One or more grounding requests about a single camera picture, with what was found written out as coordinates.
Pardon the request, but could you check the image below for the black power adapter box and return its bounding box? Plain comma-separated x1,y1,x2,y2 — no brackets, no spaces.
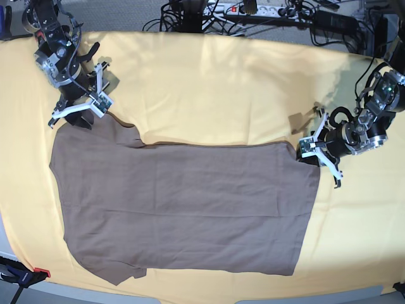
312,10,359,35

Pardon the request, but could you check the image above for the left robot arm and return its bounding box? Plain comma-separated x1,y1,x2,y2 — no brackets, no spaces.
320,34,404,164

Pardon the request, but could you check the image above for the black cable bundle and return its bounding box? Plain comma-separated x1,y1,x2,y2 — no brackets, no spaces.
140,0,254,37

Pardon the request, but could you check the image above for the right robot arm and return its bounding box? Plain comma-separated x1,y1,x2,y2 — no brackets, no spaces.
22,1,99,114

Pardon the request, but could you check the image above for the black corner clamp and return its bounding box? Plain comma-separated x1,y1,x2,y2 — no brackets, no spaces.
392,282,405,298

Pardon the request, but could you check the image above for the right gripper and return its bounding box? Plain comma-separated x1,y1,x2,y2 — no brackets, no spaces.
58,42,100,130

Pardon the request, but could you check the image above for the brown T-shirt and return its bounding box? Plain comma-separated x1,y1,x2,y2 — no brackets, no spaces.
50,115,320,285

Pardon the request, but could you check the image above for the white power strip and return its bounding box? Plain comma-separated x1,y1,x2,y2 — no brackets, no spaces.
203,1,299,20

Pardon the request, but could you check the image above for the black red table clamp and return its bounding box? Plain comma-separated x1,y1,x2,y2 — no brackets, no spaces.
1,256,51,304

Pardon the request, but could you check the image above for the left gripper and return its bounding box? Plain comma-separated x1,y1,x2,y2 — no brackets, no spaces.
320,123,353,158

